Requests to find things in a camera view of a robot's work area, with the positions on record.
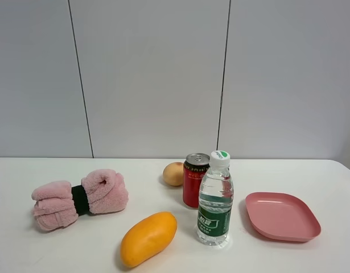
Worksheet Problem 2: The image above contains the red soda can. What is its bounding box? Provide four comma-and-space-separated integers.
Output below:
183, 153, 209, 208

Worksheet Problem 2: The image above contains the round peach fruit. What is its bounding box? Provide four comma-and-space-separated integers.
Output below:
162, 162, 184, 187

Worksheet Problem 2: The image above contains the clear water bottle green label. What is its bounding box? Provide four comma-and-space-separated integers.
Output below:
197, 150, 234, 247

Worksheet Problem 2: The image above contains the yellow mango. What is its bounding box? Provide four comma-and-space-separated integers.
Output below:
120, 212, 178, 268

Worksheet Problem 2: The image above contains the black band on towel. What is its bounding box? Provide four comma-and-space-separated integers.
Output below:
71, 185, 90, 216

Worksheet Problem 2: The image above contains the pink square plate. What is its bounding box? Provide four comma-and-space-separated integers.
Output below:
245, 192, 322, 242

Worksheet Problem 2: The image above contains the pink rolled towel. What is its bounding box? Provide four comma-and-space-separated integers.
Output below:
31, 169, 129, 231

